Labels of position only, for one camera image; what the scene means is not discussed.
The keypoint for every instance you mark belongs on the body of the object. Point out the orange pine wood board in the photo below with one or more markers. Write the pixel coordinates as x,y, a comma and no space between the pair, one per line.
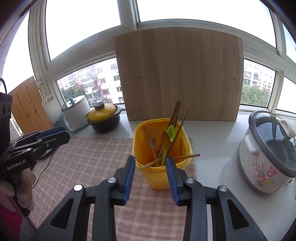
27,109

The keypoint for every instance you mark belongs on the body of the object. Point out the yellow plastic utensil bin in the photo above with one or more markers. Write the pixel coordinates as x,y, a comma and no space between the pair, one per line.
156,177

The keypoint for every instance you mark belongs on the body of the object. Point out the large light wood board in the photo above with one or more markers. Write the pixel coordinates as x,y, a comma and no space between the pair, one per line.
202,68

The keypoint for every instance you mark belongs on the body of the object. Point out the green plastic spoon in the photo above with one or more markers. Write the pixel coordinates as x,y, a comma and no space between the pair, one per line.
171,132

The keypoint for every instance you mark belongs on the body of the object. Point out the red-tipped wooden chopstick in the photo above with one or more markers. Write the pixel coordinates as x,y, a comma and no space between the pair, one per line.
177,133

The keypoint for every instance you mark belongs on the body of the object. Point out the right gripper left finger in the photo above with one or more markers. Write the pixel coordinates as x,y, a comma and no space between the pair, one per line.
120,193

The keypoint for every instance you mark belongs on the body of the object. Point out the white plastic cutting board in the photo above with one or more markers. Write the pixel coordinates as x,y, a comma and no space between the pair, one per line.
52,108

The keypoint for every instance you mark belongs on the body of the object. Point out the pink plaid tablecloth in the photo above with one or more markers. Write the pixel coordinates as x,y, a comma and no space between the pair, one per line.
76,203

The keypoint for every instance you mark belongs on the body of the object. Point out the gold fork in bin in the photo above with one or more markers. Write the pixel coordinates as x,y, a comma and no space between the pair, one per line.
152,136

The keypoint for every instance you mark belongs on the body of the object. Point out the left hand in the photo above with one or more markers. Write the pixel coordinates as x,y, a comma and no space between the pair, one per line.
24,181

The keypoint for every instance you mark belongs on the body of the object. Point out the wooden chopstick in bin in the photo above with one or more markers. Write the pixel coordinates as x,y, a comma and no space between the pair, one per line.
175,118
173,114

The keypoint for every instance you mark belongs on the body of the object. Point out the black pot yellow lid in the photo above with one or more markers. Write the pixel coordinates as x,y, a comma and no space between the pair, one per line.
104,117

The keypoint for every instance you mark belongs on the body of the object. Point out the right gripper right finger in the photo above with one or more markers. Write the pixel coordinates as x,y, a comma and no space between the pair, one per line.
178,181

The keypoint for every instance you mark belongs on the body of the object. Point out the floral white rice cooker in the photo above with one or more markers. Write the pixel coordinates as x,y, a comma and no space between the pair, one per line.
267,152

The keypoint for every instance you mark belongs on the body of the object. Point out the white teal electric cooker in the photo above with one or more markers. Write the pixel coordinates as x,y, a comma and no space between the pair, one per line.
73,114

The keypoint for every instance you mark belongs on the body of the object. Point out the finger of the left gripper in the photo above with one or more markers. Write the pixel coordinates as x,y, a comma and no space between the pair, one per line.
52,141
50,132

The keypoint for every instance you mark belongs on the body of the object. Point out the white ring light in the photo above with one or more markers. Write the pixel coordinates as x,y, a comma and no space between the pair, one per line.
47,153

